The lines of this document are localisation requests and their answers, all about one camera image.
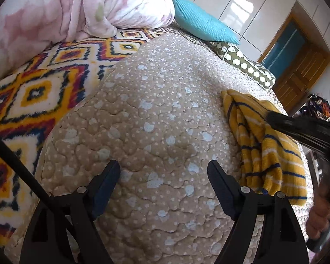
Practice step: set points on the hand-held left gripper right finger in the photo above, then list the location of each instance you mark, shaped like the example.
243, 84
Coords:
222, 189

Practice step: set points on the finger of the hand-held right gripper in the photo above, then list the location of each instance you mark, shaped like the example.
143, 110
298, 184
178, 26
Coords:
305, 129

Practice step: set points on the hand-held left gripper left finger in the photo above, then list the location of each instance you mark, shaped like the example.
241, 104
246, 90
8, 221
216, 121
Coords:
107, 184

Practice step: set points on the yellow striped knit sweater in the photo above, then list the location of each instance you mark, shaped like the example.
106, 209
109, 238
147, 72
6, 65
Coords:
264, 154

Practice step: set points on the pile of colourful clothes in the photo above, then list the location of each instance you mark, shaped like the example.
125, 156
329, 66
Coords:
319, 107

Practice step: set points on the person's right hand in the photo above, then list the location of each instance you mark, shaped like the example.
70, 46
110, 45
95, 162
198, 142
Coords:
317, 214

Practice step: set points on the brown wooden door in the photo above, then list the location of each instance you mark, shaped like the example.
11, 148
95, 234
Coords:
299, 82

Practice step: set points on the teal glass door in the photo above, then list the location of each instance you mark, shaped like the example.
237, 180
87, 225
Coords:
286, 49

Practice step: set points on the beige quilted bedspread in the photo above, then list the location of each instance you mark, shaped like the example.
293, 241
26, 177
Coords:
154, 115

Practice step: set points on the olive patterned bolster pillow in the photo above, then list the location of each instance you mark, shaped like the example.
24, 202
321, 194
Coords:
247, 66

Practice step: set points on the diamond patterned fleece blanket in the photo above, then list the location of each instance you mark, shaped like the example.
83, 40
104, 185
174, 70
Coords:
44, 93

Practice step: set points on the white glossy wardrobe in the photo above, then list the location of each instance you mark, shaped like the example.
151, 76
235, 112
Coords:
236, 2

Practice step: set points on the teal pillow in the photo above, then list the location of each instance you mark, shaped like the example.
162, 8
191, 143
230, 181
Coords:
203, 22

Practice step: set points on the pink floral duvet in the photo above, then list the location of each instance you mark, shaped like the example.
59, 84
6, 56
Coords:
71, 5

